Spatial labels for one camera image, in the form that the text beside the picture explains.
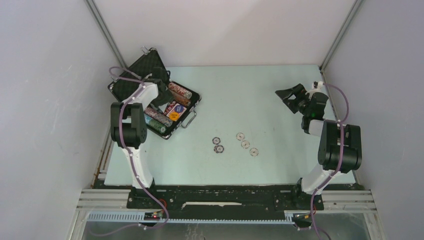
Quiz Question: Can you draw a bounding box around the brown orange chip row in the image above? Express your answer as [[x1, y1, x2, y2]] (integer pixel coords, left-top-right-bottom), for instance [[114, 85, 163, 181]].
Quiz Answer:
[[171, 91, 191, 107]]

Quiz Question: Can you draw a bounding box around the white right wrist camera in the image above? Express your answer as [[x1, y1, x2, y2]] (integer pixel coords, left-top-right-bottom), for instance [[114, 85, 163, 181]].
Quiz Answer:
[[307, 81, 324, 99]]

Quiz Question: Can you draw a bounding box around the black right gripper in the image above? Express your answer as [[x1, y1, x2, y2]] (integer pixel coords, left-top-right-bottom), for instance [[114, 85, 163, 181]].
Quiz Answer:
[[275, 83, 311, 116]]

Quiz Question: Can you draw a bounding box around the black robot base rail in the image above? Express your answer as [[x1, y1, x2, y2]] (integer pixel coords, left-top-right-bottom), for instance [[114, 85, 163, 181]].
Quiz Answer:
[[126, 184, 324, 221]]

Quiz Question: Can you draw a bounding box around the green blue chip row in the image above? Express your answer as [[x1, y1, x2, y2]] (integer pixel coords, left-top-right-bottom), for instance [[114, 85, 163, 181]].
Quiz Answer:
[[144, 114, 167, 134]]

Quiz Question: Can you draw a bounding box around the yellow big blind button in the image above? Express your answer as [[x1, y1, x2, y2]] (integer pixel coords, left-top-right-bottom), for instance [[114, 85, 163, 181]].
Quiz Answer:
[[168, 112, 180, 122]]

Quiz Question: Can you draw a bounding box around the blue white poker chip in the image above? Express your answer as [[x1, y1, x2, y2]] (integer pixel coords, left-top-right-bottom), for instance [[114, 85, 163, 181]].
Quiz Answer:
[[212, 137, 221, 145], [213, 145, 225, 154]]

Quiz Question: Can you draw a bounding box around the purple chip row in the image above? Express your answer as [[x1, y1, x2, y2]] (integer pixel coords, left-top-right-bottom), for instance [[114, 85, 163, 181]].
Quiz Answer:
[[144, 106, 174, 128]]

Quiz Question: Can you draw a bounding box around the blue small blind button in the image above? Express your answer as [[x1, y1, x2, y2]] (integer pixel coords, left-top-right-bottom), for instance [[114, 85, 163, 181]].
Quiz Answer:
[[174, 104, 186, 114]]

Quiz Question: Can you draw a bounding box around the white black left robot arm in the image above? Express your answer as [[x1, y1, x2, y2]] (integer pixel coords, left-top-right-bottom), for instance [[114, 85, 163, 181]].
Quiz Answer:
[[108, 66, 172, 208]]

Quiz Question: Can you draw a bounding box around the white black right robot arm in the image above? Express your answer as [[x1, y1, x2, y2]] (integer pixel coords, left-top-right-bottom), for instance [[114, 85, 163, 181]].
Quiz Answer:
[[275, 81, 362, 209]]

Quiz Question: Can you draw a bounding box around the red white chip row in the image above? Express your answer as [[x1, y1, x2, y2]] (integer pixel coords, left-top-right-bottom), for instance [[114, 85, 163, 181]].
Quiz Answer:
[[168, 82, 193, 99]]

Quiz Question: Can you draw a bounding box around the black aluminium poker case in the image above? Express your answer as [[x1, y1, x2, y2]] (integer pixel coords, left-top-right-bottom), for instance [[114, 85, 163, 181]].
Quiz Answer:
[[107, 47, 202, 140]]

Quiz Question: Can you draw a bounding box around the red dice row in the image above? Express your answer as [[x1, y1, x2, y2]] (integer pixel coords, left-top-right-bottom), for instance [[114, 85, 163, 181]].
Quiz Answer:
[[163, 100, 177, 115]]

